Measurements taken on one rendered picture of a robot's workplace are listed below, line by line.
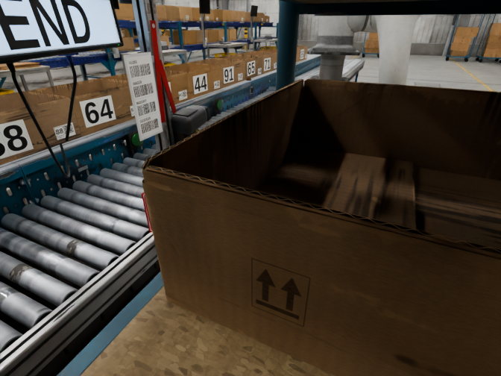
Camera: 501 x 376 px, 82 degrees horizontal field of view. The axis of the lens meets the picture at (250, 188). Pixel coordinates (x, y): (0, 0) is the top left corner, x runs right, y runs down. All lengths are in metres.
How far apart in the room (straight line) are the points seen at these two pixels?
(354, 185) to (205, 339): 0.22
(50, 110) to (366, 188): 1.21
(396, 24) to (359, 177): 0.49
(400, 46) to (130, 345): 0.73
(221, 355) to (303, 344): 0.05
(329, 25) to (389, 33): 0.67
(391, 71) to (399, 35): 0.07
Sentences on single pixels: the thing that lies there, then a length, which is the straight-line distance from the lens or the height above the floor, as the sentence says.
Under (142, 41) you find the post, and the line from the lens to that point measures 0.82.
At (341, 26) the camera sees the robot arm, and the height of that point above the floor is 1.29.
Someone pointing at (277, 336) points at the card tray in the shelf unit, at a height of 1.15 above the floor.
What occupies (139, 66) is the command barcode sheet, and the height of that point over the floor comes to 1.22.
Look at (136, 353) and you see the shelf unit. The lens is 0.20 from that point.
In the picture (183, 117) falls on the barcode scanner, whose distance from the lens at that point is 0.84.
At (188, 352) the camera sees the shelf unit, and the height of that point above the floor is 1.14.
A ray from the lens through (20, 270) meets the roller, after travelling 0.98.
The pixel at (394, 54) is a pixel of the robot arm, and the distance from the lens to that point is 0.77.
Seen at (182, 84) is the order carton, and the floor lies 0.99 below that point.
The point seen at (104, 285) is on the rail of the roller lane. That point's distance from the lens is 0.84.
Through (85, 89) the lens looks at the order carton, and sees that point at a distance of 1.79.
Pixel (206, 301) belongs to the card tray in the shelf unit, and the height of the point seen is 1.16.
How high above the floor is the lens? 1.30
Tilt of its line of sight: 30 degrees down
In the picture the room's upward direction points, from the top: straight up
